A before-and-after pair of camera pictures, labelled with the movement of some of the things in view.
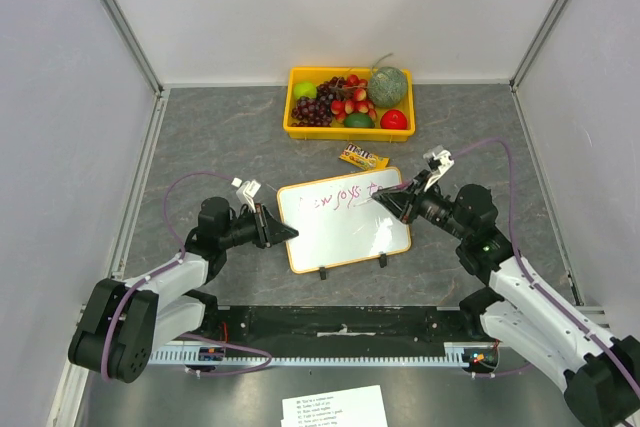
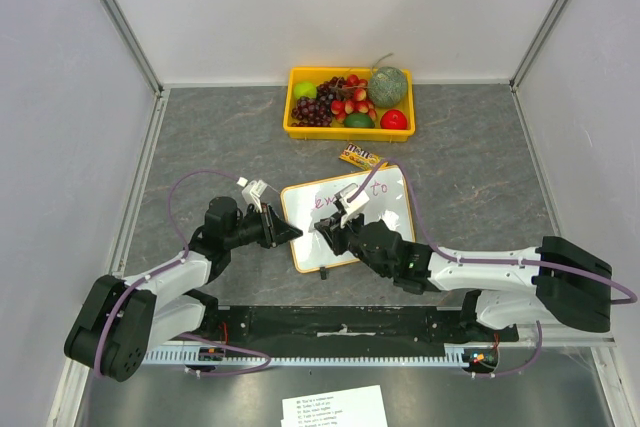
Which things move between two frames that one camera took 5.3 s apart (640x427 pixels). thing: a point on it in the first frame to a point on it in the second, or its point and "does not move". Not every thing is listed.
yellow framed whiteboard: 338,221 does not move
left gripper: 276,231 does not move
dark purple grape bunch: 316,112 does not move
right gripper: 411,201 to 338,234
